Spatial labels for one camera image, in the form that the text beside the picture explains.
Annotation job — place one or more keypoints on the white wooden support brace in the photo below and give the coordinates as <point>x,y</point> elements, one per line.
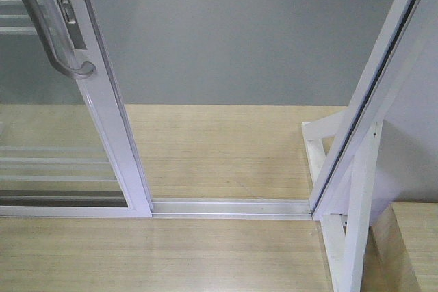
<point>346,219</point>

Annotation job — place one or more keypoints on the aluminium door bottom track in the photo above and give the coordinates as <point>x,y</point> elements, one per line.
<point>231,209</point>

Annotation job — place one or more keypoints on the silver door handle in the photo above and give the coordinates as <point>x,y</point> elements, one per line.
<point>37,17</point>

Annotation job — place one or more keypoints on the silver door lock plate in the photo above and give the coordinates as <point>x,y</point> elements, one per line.
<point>72,26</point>

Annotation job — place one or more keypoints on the light wooden box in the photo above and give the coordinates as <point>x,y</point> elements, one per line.
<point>406,239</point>

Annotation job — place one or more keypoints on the light plywood floor platform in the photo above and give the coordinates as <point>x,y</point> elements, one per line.
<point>198,151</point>

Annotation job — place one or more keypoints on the white door frame post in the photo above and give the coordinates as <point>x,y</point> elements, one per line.
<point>409,28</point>

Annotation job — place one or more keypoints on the white framed sliding glass door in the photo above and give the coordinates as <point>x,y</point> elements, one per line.
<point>67,149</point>

